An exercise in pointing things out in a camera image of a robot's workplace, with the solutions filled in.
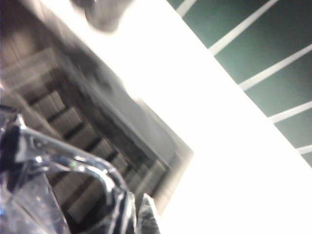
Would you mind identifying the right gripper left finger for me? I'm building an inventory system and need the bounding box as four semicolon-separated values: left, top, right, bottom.
3;125;24;192

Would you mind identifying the black undermount sink basin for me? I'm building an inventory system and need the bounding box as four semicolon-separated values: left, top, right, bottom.
0;0;195;234

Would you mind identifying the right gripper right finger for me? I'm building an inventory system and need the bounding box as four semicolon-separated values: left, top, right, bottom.
137;193;162;234

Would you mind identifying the black slatted drain basket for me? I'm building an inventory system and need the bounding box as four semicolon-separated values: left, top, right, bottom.
0;47;173;226

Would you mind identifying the dark metal gooseneck faucet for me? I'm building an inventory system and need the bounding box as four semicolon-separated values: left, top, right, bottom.
70;0;134;34

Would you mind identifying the clear faceted glass mug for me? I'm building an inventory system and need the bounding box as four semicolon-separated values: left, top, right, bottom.
0;107;137;234

